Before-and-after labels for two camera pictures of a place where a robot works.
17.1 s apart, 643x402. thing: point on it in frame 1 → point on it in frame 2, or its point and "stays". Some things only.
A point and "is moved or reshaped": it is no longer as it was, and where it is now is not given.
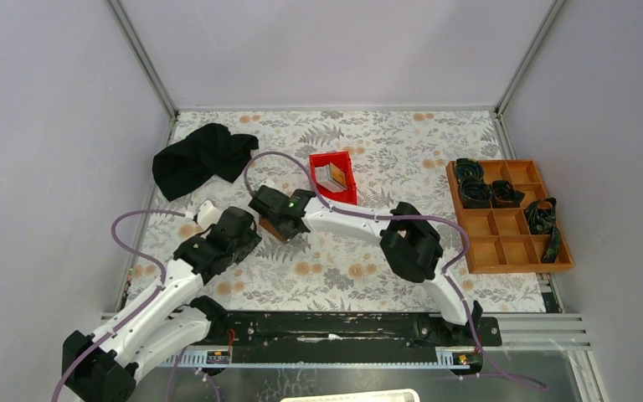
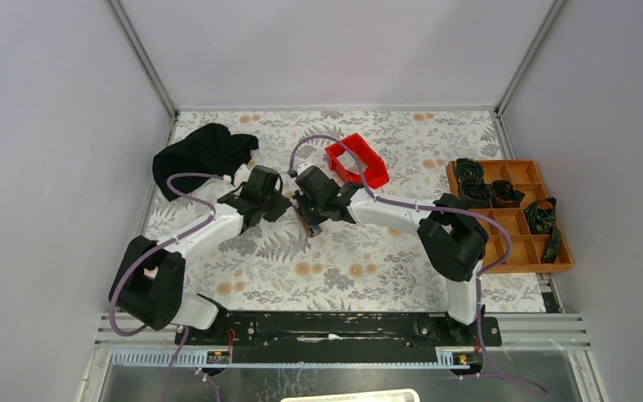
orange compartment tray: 497,239 stays
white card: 331,177 is moved or reshaped
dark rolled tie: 465,167 stays
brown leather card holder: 265,224 is moved or reshaped
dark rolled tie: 475,193 stays
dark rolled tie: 504,194 stays
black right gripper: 287,235 → 301,198
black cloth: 202,154 stays
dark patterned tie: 543,221 stays
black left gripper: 252,239 → 281,204
